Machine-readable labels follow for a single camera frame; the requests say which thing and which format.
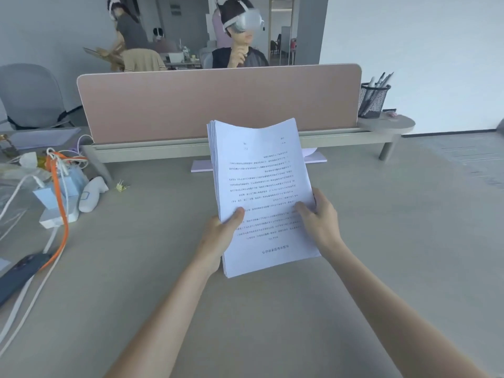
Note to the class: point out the person's left hand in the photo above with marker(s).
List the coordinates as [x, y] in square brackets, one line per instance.
[214, 242]

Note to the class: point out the grey office chair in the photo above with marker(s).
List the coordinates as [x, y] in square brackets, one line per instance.
[31, 96]

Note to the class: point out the dark blue smartphone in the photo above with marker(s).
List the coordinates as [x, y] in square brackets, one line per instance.
[19, 273]

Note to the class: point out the gold binder clip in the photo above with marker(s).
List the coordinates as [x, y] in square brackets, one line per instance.
[122, 186]

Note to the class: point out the pink small object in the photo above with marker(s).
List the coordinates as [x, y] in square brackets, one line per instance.
[389, 113]

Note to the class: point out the person's right forearm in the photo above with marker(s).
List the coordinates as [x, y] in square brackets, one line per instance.
[389, 310]

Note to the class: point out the beige desk shelf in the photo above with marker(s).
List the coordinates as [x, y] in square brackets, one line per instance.
[354, 133]

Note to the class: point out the person's right hand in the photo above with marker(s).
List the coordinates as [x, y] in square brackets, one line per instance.
[323, 224]

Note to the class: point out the white power adapter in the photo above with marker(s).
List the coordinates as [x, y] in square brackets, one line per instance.
[55, 218]

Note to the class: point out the lilac paper sheet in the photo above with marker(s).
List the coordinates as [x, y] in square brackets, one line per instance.
[41, 137]

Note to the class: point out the lilac folder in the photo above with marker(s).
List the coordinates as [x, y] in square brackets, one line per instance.
[315, 156]

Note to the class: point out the stack of printed white papers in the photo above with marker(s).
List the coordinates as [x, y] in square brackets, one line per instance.
[260, 184]

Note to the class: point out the person's right thumb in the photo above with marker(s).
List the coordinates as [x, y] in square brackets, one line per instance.
[307, 213]

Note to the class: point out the white handheld controller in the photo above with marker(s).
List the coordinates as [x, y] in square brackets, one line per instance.
[91, 194]

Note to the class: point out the grey pen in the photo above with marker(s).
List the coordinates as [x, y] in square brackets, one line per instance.
[380, 80]
[388, 79]

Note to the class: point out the clear plastic bag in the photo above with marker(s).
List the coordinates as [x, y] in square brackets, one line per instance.
[17, 192]

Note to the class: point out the pink desk divider panel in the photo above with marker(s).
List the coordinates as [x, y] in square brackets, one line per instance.
[220, 102]

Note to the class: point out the beige jacket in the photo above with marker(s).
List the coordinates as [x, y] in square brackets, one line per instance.
[142, 60]

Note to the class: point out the black mesh pen holder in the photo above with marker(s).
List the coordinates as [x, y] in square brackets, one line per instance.
[373, 101]

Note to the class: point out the person's left thumb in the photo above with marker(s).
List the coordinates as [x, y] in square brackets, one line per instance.
[234, 219]

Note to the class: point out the light blue box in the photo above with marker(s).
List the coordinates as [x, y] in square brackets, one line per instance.
[63, 188]

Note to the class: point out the person's left forearm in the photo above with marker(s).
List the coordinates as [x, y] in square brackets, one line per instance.
[165, 322]

